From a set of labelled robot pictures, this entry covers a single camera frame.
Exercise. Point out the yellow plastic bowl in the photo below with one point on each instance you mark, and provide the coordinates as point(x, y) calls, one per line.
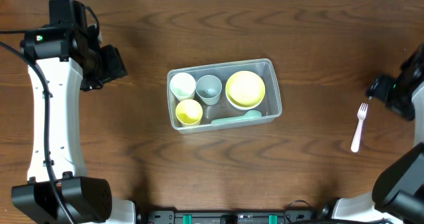
point(245, 87)

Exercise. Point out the pink plastic fork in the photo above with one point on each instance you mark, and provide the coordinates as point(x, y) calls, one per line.
point(361, 115)

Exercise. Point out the white plastic bowl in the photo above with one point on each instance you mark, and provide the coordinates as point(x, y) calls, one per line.
point(243, 108)

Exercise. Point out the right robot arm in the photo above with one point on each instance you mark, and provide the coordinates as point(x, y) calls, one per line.
point(397, 195)

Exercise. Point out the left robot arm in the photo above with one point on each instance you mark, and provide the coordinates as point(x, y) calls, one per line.
point(64, 58)

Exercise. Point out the white plastic cup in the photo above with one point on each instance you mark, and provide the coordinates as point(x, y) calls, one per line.
point(183, 85)

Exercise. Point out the grey plastic cup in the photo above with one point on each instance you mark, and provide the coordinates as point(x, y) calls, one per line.
point(209, 89)

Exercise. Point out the mint green plastic spoon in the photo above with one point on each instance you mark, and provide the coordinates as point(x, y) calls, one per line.
point(252, 114)

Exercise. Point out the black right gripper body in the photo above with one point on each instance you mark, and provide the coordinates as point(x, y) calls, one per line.
point(379, 90)

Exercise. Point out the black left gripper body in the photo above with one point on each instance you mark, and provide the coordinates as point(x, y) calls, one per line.
point(112, 63)

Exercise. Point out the clear plastic container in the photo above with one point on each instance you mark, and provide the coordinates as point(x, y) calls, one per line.
point(270, 107)

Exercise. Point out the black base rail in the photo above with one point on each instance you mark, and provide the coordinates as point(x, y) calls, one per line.
point(172, 216)

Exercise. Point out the yellow plastic cup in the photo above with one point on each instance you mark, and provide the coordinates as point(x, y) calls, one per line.
point(189, 113)

